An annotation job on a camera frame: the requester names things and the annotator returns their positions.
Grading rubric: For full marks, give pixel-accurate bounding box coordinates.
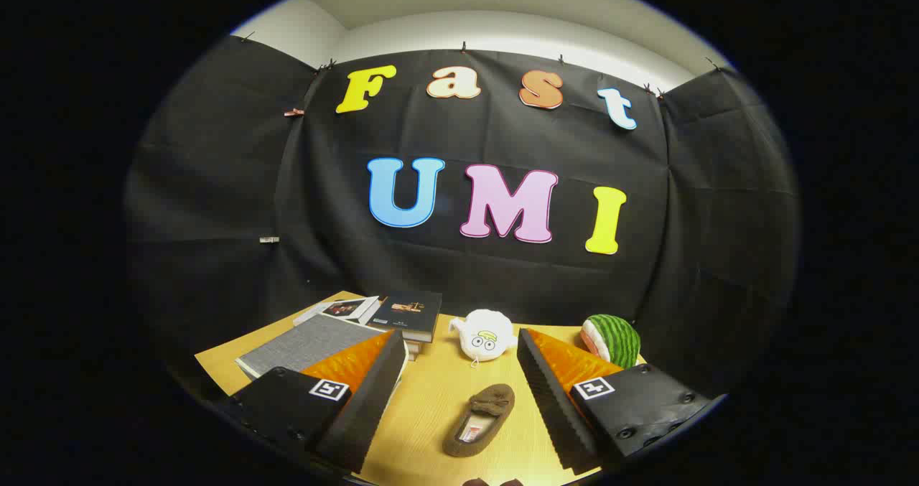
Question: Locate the black backdrop cloth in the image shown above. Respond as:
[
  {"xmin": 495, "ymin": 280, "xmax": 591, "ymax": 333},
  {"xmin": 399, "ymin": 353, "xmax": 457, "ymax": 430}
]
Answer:
[{"xmin": 126, "ymin": 35, "xmax": 801, "ymax": 415}]

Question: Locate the dark cover book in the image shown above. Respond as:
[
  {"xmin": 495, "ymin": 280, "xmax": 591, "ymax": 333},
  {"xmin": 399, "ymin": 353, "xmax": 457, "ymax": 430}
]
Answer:
[{"xmin": 366, "ymin": 292, "xmax": 444, "ymax": 343}]

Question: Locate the watermelon slice plush toy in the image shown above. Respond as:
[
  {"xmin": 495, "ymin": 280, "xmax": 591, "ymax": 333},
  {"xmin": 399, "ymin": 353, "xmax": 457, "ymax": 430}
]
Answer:
[{"xmin": 580, "ymin": 314, "xmax": 641, "ymax": 370}]

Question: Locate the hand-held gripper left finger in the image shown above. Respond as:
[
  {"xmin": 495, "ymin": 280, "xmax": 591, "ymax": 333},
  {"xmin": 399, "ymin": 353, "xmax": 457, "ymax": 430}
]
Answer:
[{"xmin": 215, "ymin": 328, "xmax": 409, "ymax": 475}]

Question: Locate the grey fabric storage box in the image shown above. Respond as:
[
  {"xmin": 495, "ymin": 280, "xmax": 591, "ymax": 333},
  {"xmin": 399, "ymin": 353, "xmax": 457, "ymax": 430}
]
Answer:
[{"xmin": 235, "ymin": 314, "xmax": 410, "ymax": 383}]

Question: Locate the white plush toy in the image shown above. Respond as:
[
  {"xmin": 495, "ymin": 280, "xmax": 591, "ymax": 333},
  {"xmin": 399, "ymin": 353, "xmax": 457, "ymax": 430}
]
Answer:
[{"xmin": 449, "ymin": 309, "xmax": 518, "ymax": 368}]

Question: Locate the white cover book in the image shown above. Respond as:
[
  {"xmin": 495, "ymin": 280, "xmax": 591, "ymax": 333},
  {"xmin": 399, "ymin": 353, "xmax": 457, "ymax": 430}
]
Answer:
[{"xmin": 293, "ymin": 296, "xmax": 380, "ymax": 327}]

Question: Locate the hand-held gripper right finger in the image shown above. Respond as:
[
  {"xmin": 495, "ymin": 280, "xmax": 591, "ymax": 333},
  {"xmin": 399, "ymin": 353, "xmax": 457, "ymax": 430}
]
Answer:
[{"xmin": 517, "ymin": 328, "xmax": 726, "ymax": 476}]

